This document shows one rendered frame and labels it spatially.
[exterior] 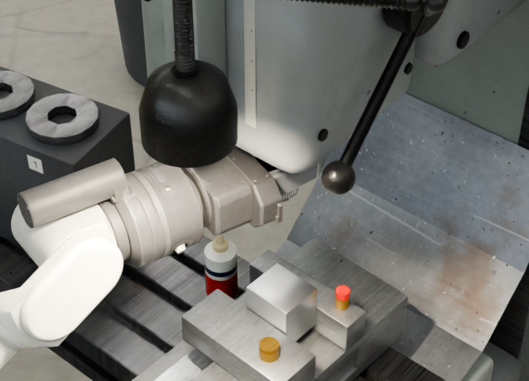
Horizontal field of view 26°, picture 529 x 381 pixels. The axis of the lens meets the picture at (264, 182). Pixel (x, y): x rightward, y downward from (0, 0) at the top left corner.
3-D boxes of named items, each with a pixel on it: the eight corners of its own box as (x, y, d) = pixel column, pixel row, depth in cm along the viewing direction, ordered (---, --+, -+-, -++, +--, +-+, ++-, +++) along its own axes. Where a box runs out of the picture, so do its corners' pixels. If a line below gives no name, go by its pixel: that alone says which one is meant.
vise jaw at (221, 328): (279, 410, 123) (279, 386, 121) (182, 339, 131) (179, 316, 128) (316, 378, 127) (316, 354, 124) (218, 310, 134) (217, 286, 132)
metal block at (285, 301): (285, 350, 128) (286, 313, 124) (246, 323, 131) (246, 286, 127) (316, 324, 131) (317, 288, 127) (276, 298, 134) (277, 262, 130)
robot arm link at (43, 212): (173, 273, 109) (63, 320, 104) (123, 226, 117) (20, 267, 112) (156, 172, 103) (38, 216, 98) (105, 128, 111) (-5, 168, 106)
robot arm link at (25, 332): (139, 265, 105) (37, 375, 104) (98, 223, 111) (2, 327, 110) (95, 227, 101) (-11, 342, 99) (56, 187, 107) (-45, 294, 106)
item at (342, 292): (342, 312, 129) (343, 297, 127) (331, 305, 129) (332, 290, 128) (352, 305, 129) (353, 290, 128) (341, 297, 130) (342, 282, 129)
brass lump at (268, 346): (269, 366, 123) (269, 355, 122) (254, 355, 124) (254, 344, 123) (283, 354, 124) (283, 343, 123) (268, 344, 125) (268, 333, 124)
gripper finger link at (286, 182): (312, 178, 117) (261, 199, 114) (314, 153, 115) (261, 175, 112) (321, 186, 116) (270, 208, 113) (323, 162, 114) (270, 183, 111)
